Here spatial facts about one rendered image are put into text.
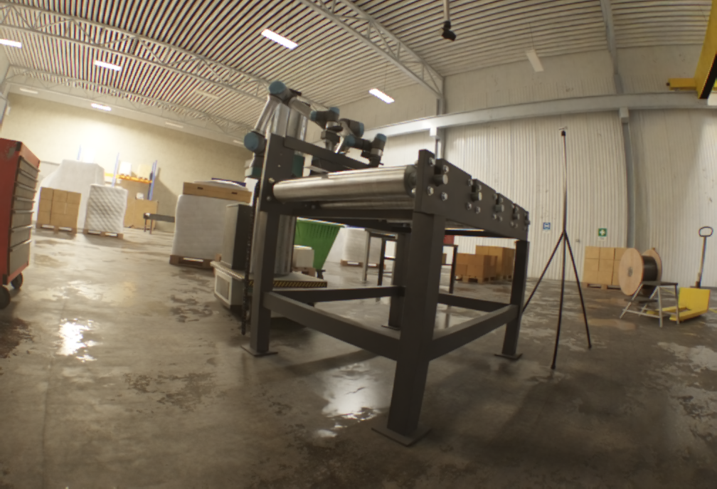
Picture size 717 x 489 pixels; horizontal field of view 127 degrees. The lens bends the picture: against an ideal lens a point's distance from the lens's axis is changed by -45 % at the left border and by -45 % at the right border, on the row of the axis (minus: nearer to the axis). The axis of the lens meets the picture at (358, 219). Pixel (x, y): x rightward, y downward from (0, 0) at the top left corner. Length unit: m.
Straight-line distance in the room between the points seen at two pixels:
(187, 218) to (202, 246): 0.49
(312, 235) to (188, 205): 1.98
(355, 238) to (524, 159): 6.94
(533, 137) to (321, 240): 9.63
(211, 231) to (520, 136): 10.82
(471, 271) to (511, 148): 6.42
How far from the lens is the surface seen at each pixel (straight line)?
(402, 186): 1.05
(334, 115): 2.13
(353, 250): 8.75
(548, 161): 12.14
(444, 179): 1.02
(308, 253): 3.87
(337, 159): 1.98
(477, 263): 7.39
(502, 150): 12.73
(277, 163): 1.73
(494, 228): 1.54
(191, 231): 5.11
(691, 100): 12.55
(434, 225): 0.97
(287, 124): 2.76
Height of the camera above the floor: 0.63
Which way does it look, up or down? 4 degrees up
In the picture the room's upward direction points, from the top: 6 degrees clockwise
